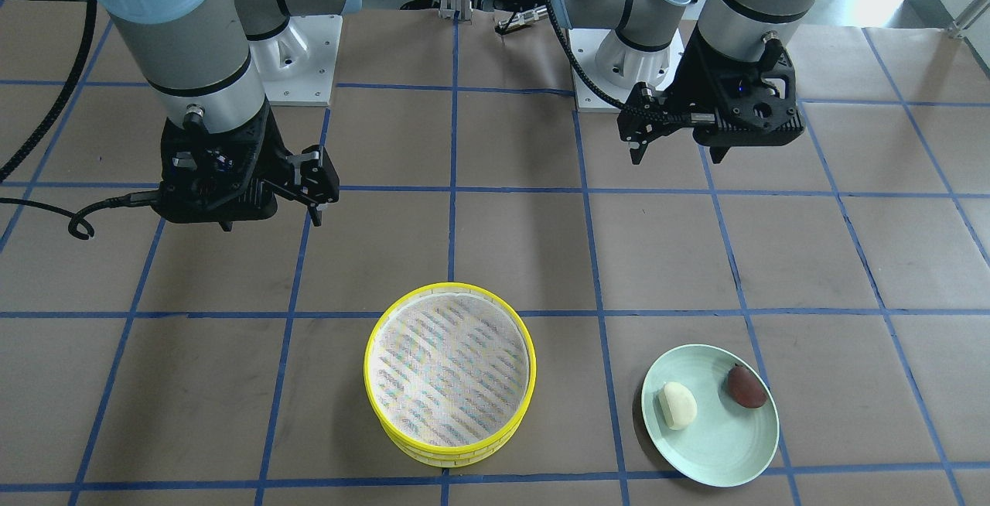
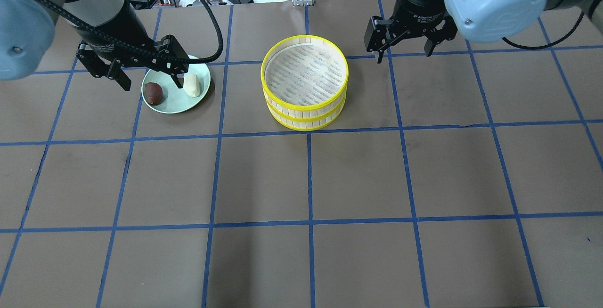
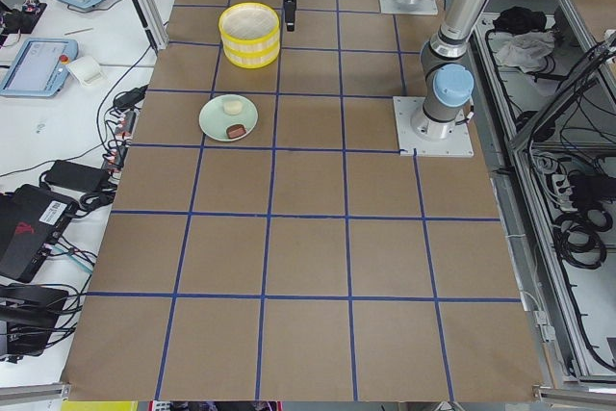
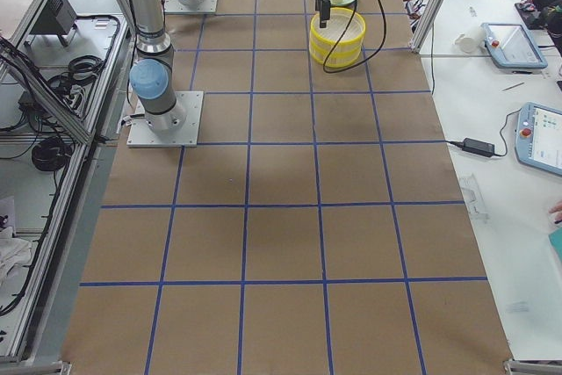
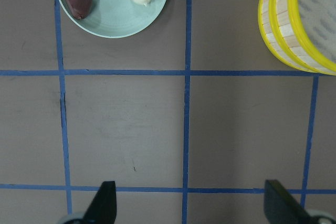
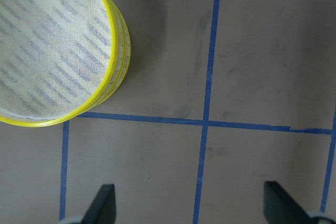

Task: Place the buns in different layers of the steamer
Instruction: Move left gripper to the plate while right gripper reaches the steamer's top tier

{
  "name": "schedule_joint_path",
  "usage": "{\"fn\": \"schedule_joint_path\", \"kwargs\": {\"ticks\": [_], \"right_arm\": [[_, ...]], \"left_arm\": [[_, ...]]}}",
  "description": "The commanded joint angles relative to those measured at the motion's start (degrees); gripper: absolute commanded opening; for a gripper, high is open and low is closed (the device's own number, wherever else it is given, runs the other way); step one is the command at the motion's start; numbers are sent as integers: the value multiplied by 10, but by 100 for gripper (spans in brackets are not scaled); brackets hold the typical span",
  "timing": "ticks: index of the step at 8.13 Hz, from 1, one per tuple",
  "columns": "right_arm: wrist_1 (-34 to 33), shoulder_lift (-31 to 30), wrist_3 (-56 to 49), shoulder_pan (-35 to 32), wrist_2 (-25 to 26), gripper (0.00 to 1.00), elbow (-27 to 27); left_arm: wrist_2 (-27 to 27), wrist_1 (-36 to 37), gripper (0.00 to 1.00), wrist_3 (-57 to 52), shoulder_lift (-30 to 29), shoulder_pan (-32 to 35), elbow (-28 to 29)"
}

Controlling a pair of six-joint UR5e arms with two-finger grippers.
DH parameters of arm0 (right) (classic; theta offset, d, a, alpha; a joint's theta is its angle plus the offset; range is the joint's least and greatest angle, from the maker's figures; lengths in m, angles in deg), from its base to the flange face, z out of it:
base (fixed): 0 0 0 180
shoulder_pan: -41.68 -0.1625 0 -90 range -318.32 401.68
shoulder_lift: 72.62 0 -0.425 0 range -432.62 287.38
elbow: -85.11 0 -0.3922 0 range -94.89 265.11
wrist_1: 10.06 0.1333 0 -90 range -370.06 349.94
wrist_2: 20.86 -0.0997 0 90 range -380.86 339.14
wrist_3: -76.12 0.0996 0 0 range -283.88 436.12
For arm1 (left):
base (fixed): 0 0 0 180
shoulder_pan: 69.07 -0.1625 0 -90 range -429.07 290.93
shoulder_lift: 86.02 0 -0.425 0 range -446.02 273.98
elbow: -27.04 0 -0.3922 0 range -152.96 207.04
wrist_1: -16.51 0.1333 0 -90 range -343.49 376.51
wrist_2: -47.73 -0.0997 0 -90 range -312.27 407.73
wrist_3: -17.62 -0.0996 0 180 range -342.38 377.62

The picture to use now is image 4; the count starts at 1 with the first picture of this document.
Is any black power adapter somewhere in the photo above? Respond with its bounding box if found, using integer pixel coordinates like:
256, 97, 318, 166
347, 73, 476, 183
462, 138, 495, 157

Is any person hand at edge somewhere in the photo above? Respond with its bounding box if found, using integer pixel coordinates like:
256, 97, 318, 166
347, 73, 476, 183
548, 201, 562, 225

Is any grey control box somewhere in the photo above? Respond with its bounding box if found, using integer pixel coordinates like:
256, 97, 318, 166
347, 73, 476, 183
31, 0, 77, 47

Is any yellow steamer layer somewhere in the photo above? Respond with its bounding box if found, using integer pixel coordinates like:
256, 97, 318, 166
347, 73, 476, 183
309, 43, 362, 69
309, 7, 366, 56

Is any teach pendant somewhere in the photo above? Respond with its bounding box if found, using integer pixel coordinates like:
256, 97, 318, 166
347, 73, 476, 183
515, 102, 561, 175
481, 23, 548, 72

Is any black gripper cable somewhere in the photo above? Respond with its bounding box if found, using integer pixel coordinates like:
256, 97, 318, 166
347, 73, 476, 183
322, 0, 387, 75

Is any near teach pendant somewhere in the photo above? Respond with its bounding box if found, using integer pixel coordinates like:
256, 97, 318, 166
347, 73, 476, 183
515, 102, 561, 175

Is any clear plastic bracket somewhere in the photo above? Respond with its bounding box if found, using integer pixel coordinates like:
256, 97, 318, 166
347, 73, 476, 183
458, 174, 489, 221

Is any coiled black cable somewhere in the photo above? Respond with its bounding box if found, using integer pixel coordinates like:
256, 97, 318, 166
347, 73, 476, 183
30, 135, 71, 173

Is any far teach pendant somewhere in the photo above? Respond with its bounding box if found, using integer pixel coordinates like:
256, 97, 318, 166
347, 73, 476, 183
481, 23, 548, 72

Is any white paper cup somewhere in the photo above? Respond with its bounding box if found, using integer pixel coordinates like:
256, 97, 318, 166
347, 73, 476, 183
454, 26, 486, 54

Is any teal notebook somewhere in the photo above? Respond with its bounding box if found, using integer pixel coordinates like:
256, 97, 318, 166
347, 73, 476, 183
549, 227, 562, 261

